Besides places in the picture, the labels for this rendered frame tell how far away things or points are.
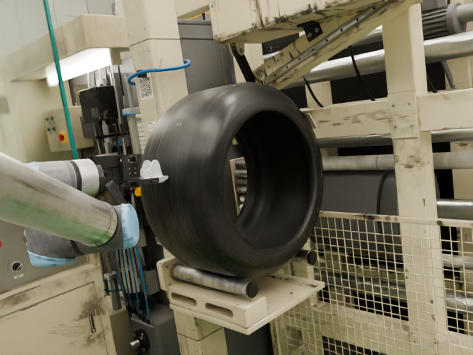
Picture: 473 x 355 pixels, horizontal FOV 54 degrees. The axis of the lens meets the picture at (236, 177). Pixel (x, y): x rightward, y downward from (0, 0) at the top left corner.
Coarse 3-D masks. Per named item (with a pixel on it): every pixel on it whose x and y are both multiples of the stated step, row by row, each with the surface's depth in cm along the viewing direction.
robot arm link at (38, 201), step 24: (0, 168) 58; (24, 168) 63; (0, 192) 58; (24, 192) 62; (48, 192) 67; (72, 192) 75; (0, 216) 62; (24, 216) 65; (48, 216) 69; (72, 216) 74; (96, 216) 82; (120, 216) 91; (72, 240) 92; (96, 240) 86; (120, 240) 91
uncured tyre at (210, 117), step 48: (192, 96) 134; (240, 96) 125; (288, 96) 143; (192, 144) 117; (240, 144) 165; (288, 144) 160; (144, 192) 129; (192, 192) 116; (288, 192) 163; (192, 240) 121; (240, 240) 123; (288, 240) 140
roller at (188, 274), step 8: (176, 272) 149; (184, 272) 146; (192, 272) 144; (200, 272) 142; (208, 272) 140; (192, 280) 143; (200, 280) 140; (208, 280) 137; (216, 280) 135; (224, 280) 133; (232, 280) 131; (240, 280) 130; (248, 280) 129; (216, 288) 136; (224, 288) 133; (232, 288) 130; (240, 288) 128; (248, 288) 126; (256, 288) 128; (248, 296) 126
